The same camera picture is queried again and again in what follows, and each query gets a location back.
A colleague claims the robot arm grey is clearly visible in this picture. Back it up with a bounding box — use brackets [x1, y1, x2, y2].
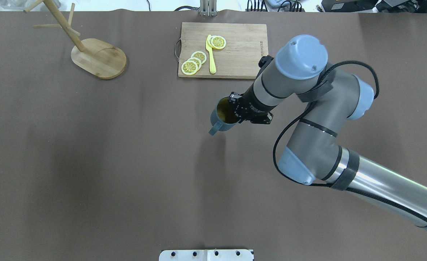
[228, 34, 427, 231]

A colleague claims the yellow plastic knife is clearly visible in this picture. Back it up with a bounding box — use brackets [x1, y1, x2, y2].
[205, 35, 217, 74]

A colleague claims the wooden cup storage rack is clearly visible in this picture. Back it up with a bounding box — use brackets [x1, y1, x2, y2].
[23, 0, 127, 79]

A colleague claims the lemon slice front left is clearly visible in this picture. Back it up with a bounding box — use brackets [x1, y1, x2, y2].
[210, 35, 227, 50]

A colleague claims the bamboo cutting board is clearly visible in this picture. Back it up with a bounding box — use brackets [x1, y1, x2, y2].
[178, 22, 269, 79]

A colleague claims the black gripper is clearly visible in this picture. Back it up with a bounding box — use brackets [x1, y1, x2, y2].
[228, 93, 273, 125]

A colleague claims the dark teal mug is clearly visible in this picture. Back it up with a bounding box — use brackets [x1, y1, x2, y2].
[209, 96, 235, 136]

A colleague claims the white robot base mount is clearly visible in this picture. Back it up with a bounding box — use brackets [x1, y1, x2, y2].
[158, 249, 255, 261]

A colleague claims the lemon slice under front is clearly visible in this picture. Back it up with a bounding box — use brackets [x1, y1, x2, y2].
[206, 35, 214, 49]

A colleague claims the lemon slice middle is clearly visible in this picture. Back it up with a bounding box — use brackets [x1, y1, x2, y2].
[188, 57, 202, 70]

